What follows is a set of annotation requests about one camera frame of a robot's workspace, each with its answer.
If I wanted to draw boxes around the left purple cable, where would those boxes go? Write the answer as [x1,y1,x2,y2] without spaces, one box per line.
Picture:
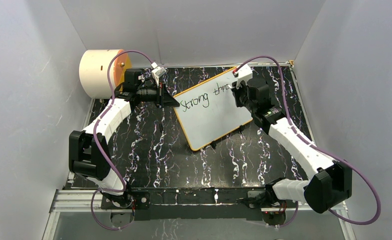
[90,48,155,231]

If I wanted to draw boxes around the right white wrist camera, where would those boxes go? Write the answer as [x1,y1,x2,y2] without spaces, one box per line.
[232,64,253,89]

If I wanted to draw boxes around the purple cable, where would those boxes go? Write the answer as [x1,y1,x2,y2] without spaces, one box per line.
[235,55,381,226]
[90,48,155,231]

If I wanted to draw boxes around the cream cylindrical drum orange face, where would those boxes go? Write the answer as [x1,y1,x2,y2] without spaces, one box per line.
[79,49,132,99]

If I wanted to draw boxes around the aluminium front frame rail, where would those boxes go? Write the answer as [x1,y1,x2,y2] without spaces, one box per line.
[42,187,357,240]

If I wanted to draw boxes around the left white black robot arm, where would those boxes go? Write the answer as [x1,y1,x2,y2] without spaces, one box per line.
[69,68,179,208]

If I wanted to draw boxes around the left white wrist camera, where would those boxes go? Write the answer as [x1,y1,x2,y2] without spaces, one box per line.
[151,62,167,80]

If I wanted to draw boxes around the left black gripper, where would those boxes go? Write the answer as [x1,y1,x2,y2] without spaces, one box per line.
[137,81,180,109]

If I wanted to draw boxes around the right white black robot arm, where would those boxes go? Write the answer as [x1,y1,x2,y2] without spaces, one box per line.
[231,77,352,214]

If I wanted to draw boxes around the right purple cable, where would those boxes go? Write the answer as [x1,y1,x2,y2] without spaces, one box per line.
[235,55,381,226]

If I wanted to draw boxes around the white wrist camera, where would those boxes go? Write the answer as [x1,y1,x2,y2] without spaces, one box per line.
[151,62,167,80]
[232,64,253,89]

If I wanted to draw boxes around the yellow framed whiteboard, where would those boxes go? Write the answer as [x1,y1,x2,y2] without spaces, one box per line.
[174,68,252,151]

